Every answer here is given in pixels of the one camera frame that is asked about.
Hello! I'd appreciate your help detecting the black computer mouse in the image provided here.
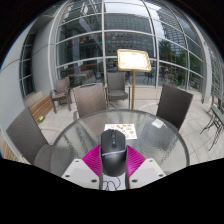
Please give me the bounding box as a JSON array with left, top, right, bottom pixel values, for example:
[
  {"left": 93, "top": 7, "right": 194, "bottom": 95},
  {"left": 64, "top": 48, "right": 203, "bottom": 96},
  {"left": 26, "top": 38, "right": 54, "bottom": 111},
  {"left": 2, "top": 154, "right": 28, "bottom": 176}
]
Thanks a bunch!
[{"left": 99, "top": 129, "right": 129, "bottom": 178}]

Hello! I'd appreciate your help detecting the small white card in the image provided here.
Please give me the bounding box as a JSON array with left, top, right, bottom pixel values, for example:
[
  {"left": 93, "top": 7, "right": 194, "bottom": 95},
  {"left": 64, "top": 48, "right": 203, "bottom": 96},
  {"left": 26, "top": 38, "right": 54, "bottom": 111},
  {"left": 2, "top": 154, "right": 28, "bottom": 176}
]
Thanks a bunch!
[{"left": 151, "top": 119, "right": 166, "bottom": 130}]

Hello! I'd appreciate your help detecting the grey wicker chair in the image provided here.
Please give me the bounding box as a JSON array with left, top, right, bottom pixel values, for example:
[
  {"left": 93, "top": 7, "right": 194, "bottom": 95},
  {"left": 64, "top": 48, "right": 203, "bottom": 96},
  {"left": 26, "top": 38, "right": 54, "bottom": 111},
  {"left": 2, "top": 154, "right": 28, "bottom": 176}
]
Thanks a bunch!
[
  {"left": 155, "top": 83, "right": 195, "bottom": 132},
  {"left": 72, "top": 83, "right": 108, "bottom": 120},
  {"left": 105, "top": 71, "right": 131, "bottom": 103},
  {"left": 5, "top": 106, "right": 55, "bottom": 173},
  {"left": 49, "top": 77, "right": 72, "bottom": 113}
]

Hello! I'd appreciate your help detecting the white printed mouse pad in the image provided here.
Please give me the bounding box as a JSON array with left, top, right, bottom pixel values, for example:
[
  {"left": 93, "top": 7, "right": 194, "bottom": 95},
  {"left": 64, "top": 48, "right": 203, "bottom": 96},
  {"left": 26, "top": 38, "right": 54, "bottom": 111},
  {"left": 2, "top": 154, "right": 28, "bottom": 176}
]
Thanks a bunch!
[{"left": 100, "top": 173, "right": 130, "bottom": 191}]

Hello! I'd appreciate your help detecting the colourful laminated menu card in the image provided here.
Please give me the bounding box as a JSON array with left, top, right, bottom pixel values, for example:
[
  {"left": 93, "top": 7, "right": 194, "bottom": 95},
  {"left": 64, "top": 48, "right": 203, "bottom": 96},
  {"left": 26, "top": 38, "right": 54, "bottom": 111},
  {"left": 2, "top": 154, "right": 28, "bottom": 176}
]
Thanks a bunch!
[{"left": 104, "top": 123, "right": 138, "bottom": 140}]

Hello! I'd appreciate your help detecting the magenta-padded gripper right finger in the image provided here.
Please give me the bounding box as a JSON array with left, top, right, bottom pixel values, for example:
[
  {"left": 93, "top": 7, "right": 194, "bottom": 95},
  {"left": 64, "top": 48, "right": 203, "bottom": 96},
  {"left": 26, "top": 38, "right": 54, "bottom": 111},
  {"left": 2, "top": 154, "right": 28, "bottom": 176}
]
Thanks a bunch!
[{"left": 126, "top": 145, "right": 167, "bottom": 190}]

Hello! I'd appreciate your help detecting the gold menu stand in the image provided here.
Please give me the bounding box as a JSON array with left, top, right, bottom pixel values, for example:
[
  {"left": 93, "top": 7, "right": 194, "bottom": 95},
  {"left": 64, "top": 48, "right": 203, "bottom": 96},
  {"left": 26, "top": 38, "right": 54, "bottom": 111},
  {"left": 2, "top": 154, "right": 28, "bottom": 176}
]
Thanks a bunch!
[{"left": 116, "top": 49, "right": 153, "bottom": 111}]

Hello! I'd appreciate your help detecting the dark metal side table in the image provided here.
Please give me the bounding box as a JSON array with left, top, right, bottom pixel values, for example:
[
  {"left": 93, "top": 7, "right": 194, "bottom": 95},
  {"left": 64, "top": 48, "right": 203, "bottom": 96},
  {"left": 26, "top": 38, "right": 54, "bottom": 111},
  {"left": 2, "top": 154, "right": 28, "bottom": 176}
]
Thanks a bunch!
[{"left": 199, "top": 94, "right": 224, "bottom": 152}]

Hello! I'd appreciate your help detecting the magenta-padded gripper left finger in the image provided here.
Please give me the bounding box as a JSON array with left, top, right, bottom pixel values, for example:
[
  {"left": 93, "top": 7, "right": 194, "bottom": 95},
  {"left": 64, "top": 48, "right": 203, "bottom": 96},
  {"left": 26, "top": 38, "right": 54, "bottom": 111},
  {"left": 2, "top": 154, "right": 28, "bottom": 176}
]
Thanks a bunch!
[{"left": 61, "top": 144, "right": 103, "bottom": 191}]

